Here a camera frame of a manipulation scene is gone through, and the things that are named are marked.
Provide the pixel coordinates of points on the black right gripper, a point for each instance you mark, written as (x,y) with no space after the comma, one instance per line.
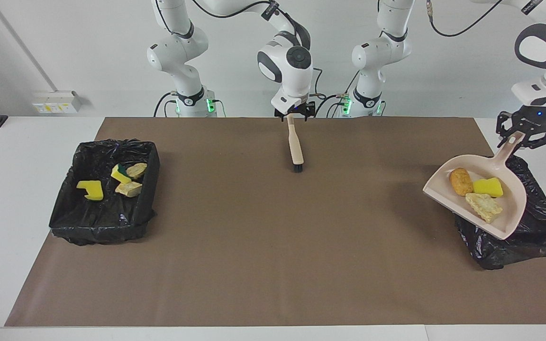
(307,110)

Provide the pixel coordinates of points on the beige bread chunk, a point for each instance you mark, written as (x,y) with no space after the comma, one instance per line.
(484,207)

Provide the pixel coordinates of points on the pink brush with black bristles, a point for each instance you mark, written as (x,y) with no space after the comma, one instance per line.
(295,142)

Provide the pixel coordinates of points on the grey wall conduit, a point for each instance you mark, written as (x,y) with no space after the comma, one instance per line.
(22,49)

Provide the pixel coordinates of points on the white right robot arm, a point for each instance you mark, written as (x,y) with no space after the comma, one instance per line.
(178,52)

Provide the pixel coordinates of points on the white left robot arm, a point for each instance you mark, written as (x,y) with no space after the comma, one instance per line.
(379,52)

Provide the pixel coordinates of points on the white wall outlet box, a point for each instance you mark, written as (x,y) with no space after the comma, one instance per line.
(57,102)

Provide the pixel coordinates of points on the croissant piece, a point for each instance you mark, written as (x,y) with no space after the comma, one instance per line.
(136,170)
(129,189)

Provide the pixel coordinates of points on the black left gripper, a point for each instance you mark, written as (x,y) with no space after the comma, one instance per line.
(538,118)

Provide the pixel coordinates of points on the small yellow green sponge piece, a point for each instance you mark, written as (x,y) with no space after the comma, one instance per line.
(120,175)

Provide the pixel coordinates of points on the black bag lined bin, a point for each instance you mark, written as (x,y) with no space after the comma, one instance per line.
(514,248)
(102,222)

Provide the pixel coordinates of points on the notched yellow sponge piece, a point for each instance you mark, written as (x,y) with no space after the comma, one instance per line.
(92,189)

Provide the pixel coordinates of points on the brown table mat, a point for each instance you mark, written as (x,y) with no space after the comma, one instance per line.
(254,265)

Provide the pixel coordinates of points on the brown bread roll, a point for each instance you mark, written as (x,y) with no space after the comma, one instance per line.
(461,182)

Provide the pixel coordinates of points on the pink plastic dustpan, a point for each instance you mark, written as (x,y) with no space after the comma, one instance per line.
(510,208)

